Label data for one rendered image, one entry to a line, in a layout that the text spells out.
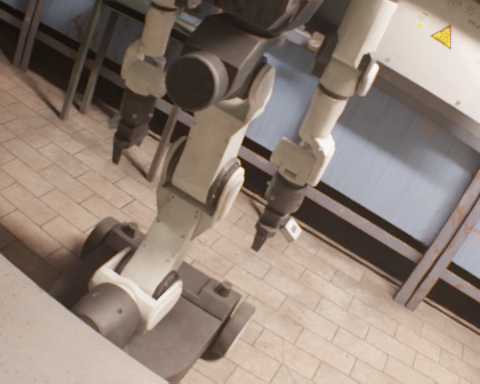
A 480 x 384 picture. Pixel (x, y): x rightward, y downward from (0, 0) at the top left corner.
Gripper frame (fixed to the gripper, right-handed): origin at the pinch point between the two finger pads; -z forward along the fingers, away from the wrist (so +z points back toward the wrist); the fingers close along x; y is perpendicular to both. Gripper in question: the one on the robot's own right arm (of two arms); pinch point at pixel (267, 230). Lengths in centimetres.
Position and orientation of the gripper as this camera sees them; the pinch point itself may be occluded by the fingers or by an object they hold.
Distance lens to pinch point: 144.6
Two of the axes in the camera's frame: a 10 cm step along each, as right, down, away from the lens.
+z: 2.8, -7.2, -6.3
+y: -8.4, -5.0, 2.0
